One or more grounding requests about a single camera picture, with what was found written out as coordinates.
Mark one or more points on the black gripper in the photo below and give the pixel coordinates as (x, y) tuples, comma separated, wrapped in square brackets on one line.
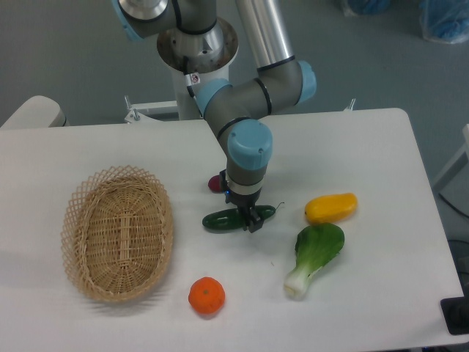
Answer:
[(243, 190)]

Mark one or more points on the dark green cucumber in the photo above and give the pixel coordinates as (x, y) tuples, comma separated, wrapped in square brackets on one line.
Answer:
[(229, 219)]

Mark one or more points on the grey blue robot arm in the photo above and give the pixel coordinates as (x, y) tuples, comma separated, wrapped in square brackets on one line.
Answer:
[(234, 113)]

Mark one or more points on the purple sweet potato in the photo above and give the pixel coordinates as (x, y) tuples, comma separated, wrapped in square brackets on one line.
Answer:
[(214, 184)]

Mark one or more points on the green bok choy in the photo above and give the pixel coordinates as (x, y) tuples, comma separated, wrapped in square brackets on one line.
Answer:
[(315, 247)]

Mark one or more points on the yellow bell pepper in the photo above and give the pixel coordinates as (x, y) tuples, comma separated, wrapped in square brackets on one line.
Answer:
[(330, 208)]

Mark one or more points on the orange tangerine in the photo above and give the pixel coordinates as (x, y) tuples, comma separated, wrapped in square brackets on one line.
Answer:
[(206, 296)]

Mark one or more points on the woven wicker basket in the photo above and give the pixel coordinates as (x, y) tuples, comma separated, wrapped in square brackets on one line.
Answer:
[(117, 234)]

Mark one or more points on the black device at edge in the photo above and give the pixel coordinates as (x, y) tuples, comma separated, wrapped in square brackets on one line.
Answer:
[(455, 312)]

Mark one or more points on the white chair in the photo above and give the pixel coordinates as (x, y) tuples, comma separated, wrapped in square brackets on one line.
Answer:
[(37, 112)]

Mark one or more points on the blue plastic bag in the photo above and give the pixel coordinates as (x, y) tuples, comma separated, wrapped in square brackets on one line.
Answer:
[(444, 21)]

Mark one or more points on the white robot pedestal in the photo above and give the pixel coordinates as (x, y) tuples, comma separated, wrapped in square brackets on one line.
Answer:
[(193, 61)]

